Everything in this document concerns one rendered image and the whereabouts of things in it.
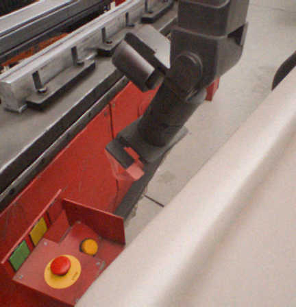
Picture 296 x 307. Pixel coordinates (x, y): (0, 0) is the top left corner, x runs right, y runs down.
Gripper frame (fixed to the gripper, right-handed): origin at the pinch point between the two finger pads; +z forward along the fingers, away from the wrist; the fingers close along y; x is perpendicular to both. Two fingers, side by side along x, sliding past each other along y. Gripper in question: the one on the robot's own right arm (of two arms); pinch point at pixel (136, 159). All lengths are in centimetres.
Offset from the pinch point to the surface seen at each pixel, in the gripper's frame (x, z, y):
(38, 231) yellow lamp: -5.2, 23.4, 14.5
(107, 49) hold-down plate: -43, 33, -48
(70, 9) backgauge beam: -77, 44, -63
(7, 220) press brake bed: -14.9, 36.9, 14.8
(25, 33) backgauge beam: -70, 42, -34
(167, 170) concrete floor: 1, 111, -88
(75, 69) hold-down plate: -41, 31, -30
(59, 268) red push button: 3.7, 19.1, 17.2
